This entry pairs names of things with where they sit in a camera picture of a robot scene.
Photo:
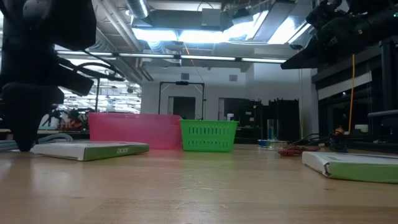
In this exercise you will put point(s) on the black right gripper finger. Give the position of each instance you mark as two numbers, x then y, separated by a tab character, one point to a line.
303	59

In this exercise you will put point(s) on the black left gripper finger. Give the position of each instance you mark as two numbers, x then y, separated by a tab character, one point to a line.
25	118

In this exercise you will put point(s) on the white and green product box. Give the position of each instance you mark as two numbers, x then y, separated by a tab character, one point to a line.
90	151
357	169

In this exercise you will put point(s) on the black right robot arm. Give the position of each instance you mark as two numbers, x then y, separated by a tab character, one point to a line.
373	18

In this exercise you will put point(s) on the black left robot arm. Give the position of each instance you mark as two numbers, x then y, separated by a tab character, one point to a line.
68	21

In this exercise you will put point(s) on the ceiling light tube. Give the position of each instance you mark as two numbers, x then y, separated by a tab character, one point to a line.
264	60
146	55
208	58
84	53

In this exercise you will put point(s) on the black equipment rack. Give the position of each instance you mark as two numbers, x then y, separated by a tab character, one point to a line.
280	121

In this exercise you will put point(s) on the black shelving unit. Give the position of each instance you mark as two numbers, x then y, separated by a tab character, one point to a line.
388	93

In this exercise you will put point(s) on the white bottle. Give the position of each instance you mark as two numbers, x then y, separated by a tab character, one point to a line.
230	117

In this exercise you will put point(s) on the red translucent plastic tray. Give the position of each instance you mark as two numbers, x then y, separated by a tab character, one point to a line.
133	130

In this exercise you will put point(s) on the green plastic basket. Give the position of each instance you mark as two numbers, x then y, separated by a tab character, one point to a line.
208	137

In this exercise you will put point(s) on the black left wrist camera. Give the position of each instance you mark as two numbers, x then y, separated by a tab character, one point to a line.
76	81

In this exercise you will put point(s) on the silver air duct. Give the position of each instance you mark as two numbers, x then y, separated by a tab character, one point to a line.
138	7

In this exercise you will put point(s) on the black gantry frame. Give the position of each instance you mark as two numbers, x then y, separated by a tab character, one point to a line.
182	83

